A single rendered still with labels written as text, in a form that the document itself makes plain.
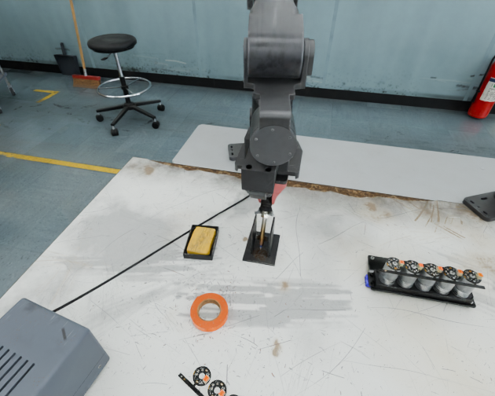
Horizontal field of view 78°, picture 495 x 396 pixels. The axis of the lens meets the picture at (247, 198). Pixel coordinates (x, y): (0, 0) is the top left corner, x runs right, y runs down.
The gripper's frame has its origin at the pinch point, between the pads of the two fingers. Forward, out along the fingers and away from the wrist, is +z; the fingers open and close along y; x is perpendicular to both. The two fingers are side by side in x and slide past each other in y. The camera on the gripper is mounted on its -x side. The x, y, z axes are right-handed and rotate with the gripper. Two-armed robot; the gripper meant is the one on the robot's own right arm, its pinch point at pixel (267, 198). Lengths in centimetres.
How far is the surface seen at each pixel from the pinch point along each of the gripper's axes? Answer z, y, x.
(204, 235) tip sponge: 7.9, -11.2, -4.6
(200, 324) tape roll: 7.6, -6.2, -21.5
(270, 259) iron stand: 8.8, 2.2, -6.9
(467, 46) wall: 40, 120, 249
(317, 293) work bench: 9.0, 11.0, -11.8
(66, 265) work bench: 9.0, -34.1, -15.7
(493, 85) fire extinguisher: 61, 143, 230
